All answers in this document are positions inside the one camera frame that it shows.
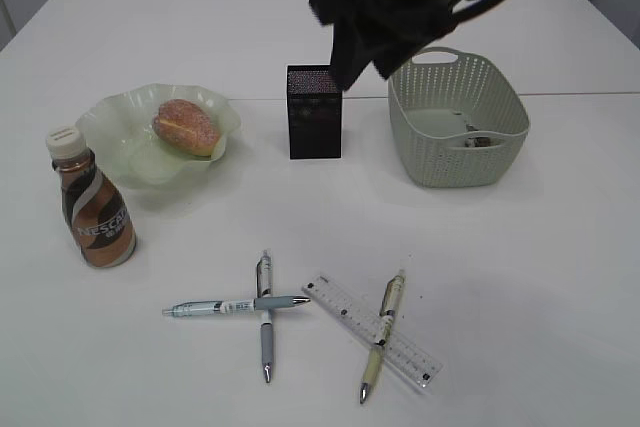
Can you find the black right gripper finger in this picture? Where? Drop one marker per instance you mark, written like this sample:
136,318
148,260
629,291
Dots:
356,42
390,55

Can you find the paper ball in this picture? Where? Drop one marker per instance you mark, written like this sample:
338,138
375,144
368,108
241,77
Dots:
478,142

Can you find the sugared bread roll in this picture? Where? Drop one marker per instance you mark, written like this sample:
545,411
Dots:
186,127

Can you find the grey pen horizontal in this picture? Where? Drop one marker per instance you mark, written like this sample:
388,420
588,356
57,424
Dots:
228,307

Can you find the brown coffee bottle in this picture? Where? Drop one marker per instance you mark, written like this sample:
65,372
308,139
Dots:
93,208

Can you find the clear plastic ruler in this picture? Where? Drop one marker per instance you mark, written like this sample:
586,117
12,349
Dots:
411,363

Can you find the black mesh pen holder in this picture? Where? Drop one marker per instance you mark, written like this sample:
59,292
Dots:
314,111

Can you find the grey-green plastic basket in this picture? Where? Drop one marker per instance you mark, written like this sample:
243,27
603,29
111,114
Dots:
435,106

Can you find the grey pen lying vertical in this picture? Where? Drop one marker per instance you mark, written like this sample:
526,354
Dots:
264,289

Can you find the beige patterned pen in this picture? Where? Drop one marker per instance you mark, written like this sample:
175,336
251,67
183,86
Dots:
389,306

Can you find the pale green wavy plate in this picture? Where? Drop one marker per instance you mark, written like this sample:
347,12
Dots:
119,131

